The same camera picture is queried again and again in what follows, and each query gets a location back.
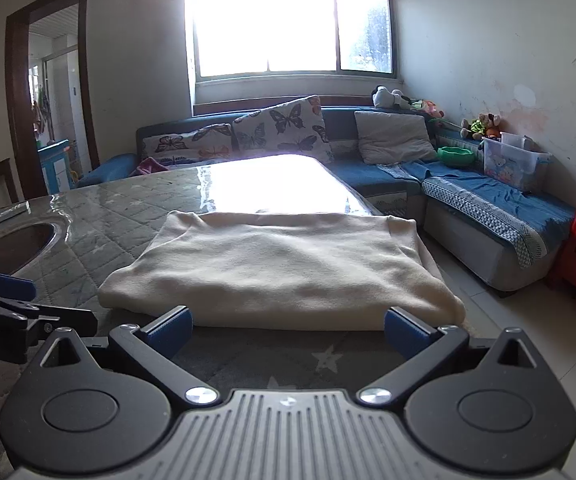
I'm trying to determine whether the flat butterfly print cushion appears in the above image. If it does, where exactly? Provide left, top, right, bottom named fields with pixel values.
left=154, top=122, right=235, bottom=168

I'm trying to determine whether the black white plush panda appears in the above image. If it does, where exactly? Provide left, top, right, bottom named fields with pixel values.
left=372, top=85, right=411, bottom=110

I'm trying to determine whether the dark blue sofa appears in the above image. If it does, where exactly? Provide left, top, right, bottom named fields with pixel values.
left=75, top=105, right=576, bottom=293

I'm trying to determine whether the round black induction cooktop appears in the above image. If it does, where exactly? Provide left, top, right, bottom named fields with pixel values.
left=0, top=221, right=60, bottom=277

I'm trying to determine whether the dark wooden door frame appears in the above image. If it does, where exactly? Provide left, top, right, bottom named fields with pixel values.
left=5, top=0, right=100, bottom=201

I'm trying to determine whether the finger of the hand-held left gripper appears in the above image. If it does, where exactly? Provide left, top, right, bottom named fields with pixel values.
left=0, top=287, right=99, bottom=349
left=0, top=267, right=37, bottom=303

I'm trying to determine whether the upright butterfly print cushion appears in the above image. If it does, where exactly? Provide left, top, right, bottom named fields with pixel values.
left=232, top=95, right=335, bottom=163

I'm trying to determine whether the pink cloth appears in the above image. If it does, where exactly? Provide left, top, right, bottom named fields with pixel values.
left=135, top=156, right=166, bottom=177

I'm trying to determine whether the small blue white cabinet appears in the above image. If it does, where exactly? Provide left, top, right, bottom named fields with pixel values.
left=37, top=139, right=74, bottom=193

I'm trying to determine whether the blue sofa cover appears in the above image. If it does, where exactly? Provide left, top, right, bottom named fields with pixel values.
left=378, top=160, right=576, bottom=268

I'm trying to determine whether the grey pillow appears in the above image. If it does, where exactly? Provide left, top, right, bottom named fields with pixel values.
left=354, top=110, right=439, bottom=165

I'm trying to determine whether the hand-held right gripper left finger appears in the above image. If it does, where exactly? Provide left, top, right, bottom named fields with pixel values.
left=42, top=305, right=222, bottom=407

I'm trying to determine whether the green plush toy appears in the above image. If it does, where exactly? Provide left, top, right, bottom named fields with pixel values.
left=460, top=118, right=487, bottom=141

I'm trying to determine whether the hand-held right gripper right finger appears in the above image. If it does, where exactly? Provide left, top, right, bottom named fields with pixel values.
left=355, top=306, right=539, bottom=408

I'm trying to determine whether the cream garment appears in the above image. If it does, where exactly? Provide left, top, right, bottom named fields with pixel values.
left=97, top=210, right=466, bottom=332

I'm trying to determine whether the small white container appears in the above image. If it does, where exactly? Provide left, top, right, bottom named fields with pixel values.
left=500, top=131, right=535, bottom=152

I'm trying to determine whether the clear plastic storage box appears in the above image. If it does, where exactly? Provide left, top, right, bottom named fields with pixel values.
left=482, top=139, right=551, bottom=194

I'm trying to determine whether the window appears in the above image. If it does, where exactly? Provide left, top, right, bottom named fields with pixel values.
left=185, top=0, right=401, bottom=86

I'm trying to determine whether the colourful plush toy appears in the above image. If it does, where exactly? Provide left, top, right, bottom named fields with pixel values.
left=410, top=100, right=445, bottom=121

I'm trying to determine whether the green bowl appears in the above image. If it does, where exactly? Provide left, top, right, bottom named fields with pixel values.
left=437, top=146, right=475, bottom=169

